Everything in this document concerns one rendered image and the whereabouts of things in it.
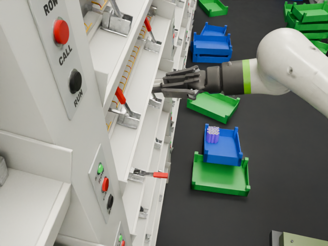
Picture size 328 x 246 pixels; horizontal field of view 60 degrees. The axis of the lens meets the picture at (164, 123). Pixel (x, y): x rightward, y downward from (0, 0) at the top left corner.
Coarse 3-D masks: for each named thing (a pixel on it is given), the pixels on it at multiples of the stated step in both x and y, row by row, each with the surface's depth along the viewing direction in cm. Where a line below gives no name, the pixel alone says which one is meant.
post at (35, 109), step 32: (0, 0) 14; (0, 32) 15; (32, 32) 17; (0, 64) 16; (32, 64) 17; (0, 96) 18; (32, 96) 18; (96, 96) 29; (0, 128) 21; (32, 128) 20; (64, 128) 23; (96, 128) 30; (64, 224) 33; (96, 224) 34
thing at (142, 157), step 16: (160, 64) 99; (160, 96) 92; (160, 112) 88; (144, 128) 82; (144, 144) 78; (144, 160) 75; (144, 176) 72; (128, 192) 68; (128, 208) 65; (128, 224) 63
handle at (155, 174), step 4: (140, 172) 69; (144, 172) 70; (148, 172) 70; (152, 172) 70; (156, 172) 69; (160, 172) 69; (152, 176) 69; (156, 176) 69; (160, 176) 68; (164, 176) 68
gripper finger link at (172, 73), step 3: (192, 66) 84; (195, 66) 83; (183, 69) 84; (186, 69) 83; (189, 69) 83; (192, 69) 83; (195, 69) 83; (168, 72) 85; (171, 72) 84; (174, 72) 84; (177, 72) 84; (180, 72) 83; (183, 72) 83; (186, 72) 83; (189, 72) 83; (168, 75) 84; (171, 75) 84; (174, 75) 84; (177, 75) 84; (180, 75) 84
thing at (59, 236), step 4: (60, 236) 35; (64, 236) 35; (68, 236) 36; (56, 240) 37; (60, 240) 36; (64, 240) 36; (68, 240) 36; (72, 240) 36; (76, 240) 36; (80, 240) 36; (84, 240) 36; (56, 244) 38; (60, 244) 37; (64, 244) 37; (68, 244) 37; (72, 244) 37; (76, 244) 36; (80, 244) 36; (84, 244) 36; (88, 244) 36; (92, 244) 36; (96, 244) 36; (100, 244) 36
